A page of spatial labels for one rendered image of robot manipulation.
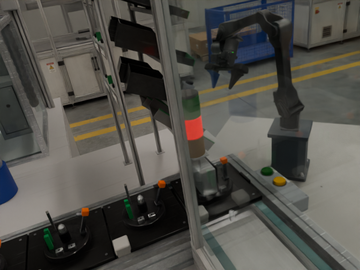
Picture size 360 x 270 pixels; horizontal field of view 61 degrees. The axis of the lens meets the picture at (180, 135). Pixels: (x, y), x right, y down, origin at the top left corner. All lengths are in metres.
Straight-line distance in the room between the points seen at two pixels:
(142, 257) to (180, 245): 0.11
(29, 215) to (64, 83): 3.68
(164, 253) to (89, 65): 4.17
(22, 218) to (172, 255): 0.71
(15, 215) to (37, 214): 0.10
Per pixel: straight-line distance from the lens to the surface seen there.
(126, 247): 0.95
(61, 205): 1.41
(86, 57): 4.87
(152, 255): 0.94
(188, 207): 0.81
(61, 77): 4.94
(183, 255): 0.98
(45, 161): 1.79
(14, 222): 1.45
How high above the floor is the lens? 1.66
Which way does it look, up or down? 28 degrees down
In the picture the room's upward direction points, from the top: 9 degrees counter-clockwise
